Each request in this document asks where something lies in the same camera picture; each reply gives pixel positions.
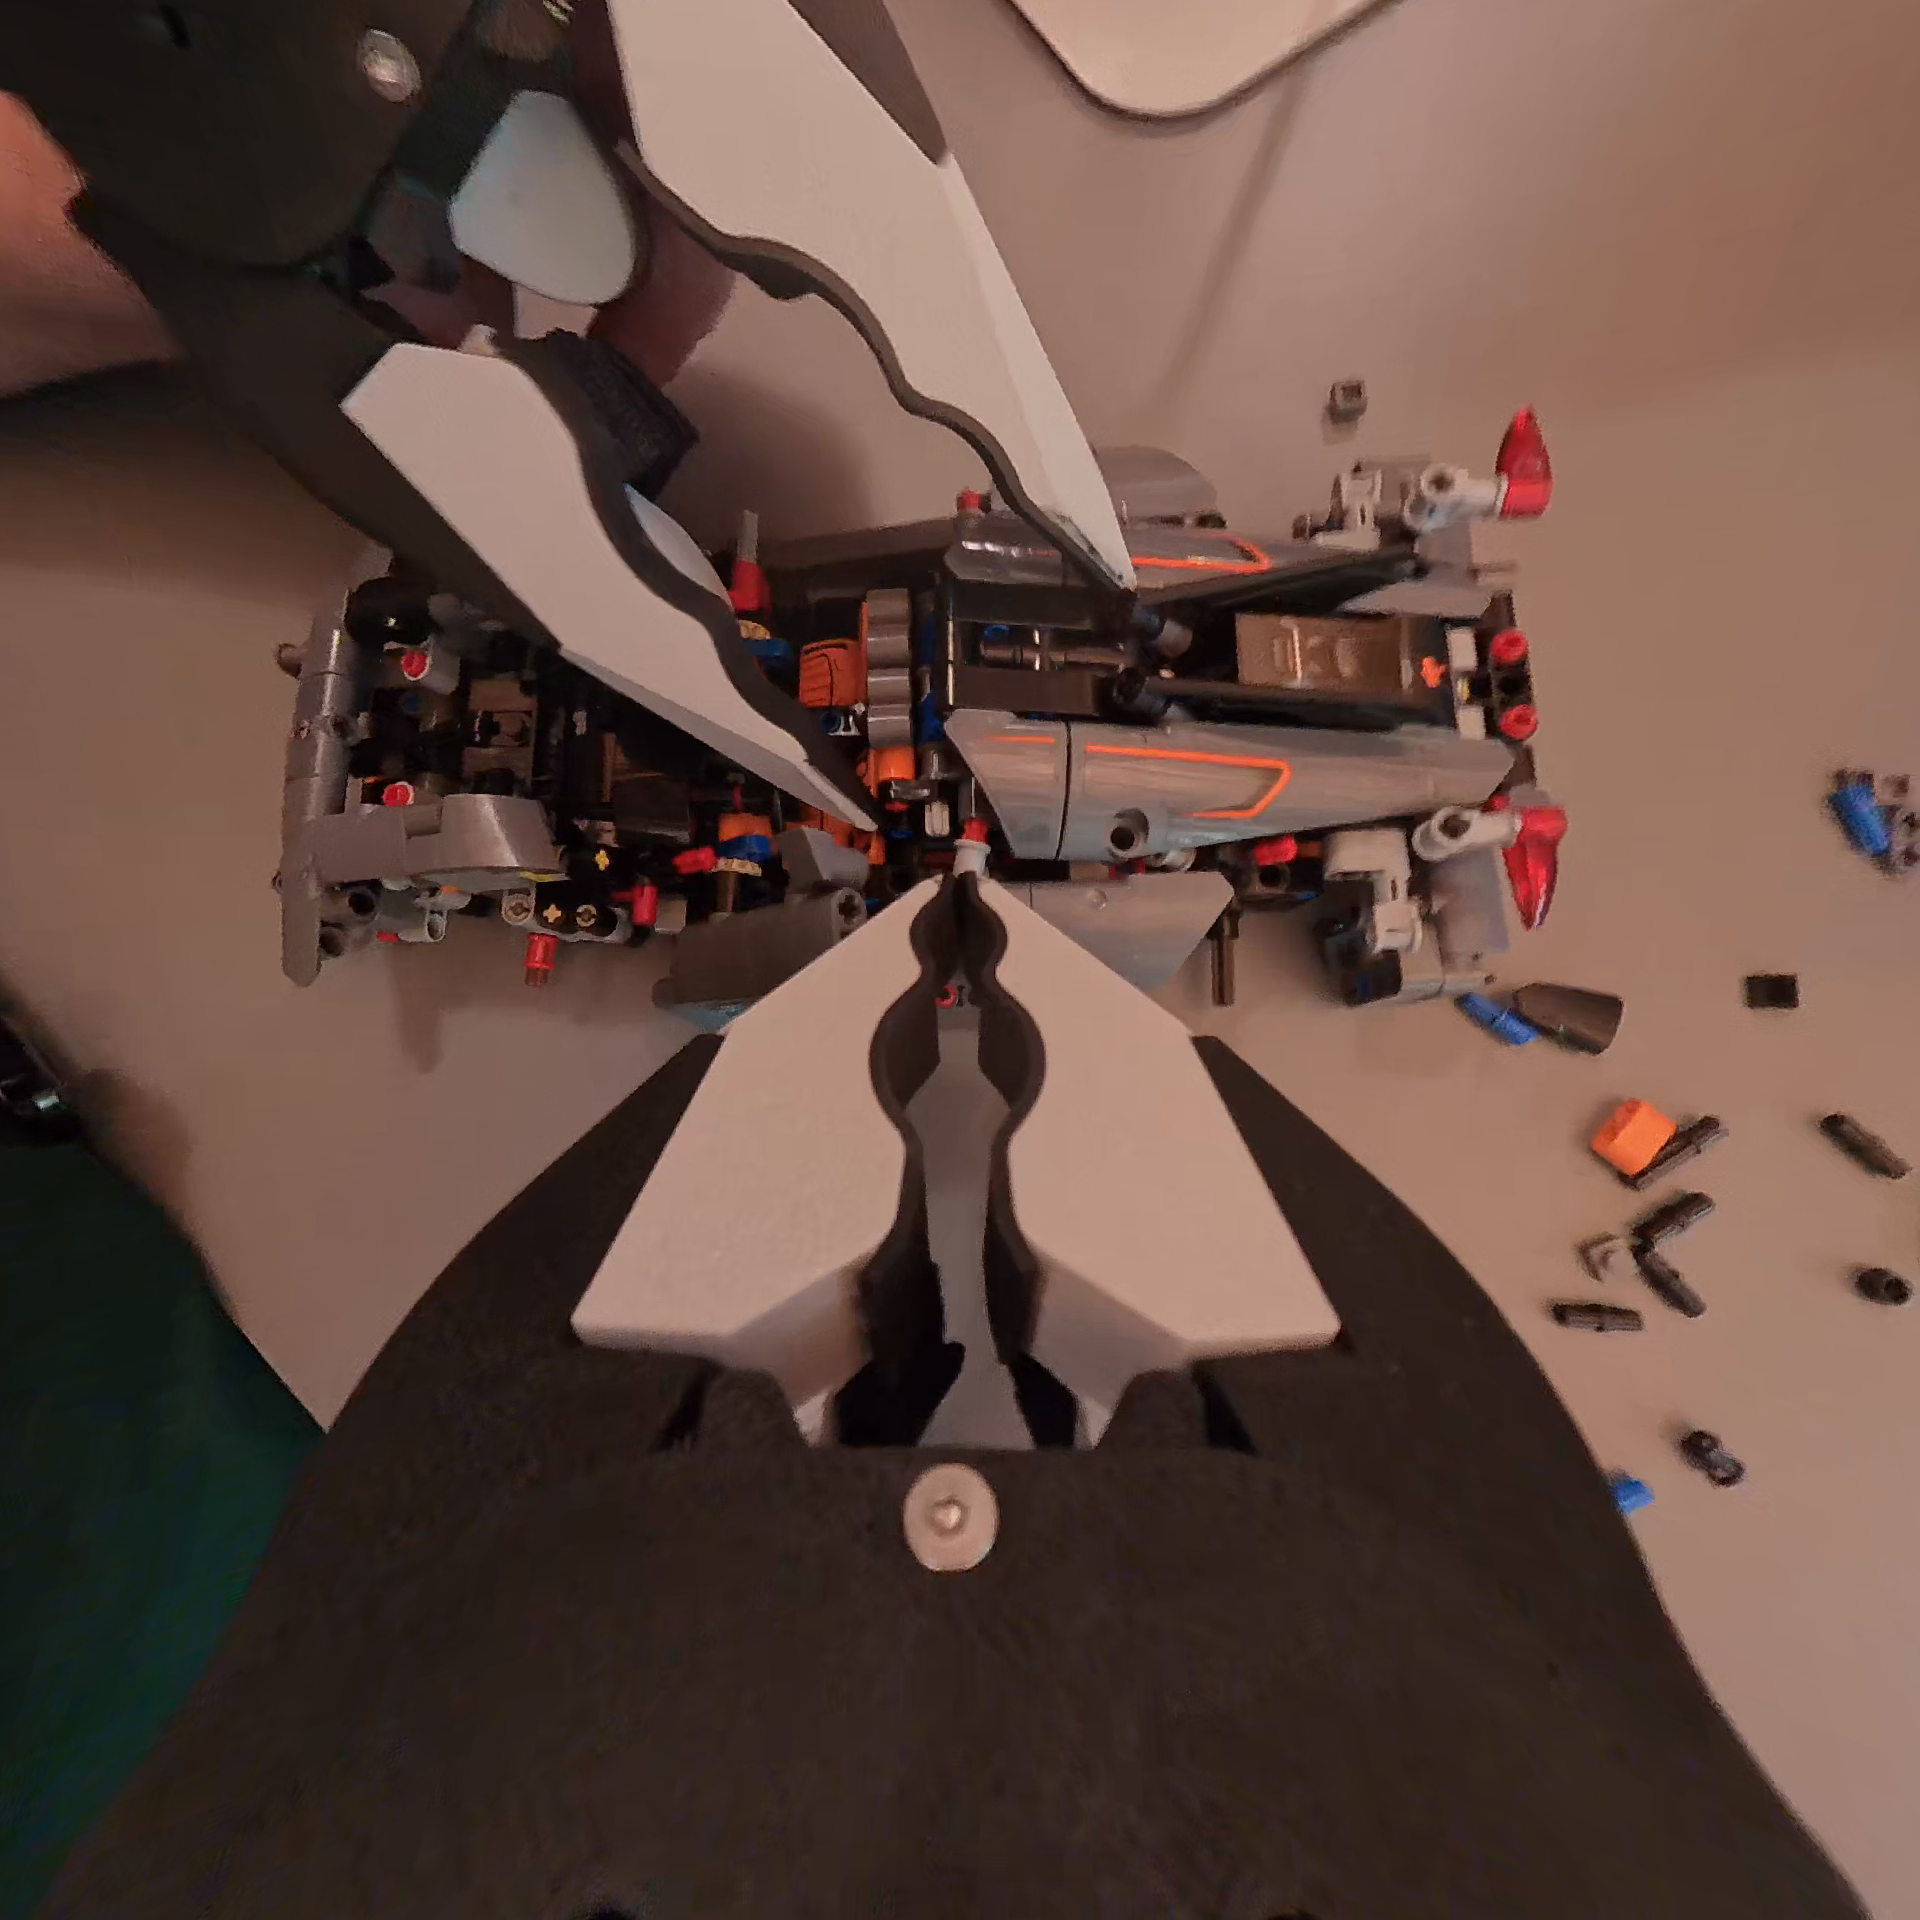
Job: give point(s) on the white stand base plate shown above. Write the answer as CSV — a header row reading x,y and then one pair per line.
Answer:
x,y
1186,54

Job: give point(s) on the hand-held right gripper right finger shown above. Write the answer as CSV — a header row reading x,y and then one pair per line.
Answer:
x,y
1172,1201

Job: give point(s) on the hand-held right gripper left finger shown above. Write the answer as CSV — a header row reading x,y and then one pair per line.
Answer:
x,y
735,1201

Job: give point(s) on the person's green shirt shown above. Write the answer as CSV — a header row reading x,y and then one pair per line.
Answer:
x,y
119,1500

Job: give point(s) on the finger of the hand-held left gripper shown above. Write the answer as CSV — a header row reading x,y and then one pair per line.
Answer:
x,y
931,284
599,570

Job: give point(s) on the grey black lego car chassis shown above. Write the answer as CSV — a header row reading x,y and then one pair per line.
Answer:
x,y
494,750

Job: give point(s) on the scattered loose lego pieces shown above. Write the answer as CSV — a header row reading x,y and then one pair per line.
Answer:
x,y
1634,1134

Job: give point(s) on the orange-lined grey lego section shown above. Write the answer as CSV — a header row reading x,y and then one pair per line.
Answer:
x,y
1202,787

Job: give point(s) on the person's left hand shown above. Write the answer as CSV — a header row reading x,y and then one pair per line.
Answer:
x,y
61,271

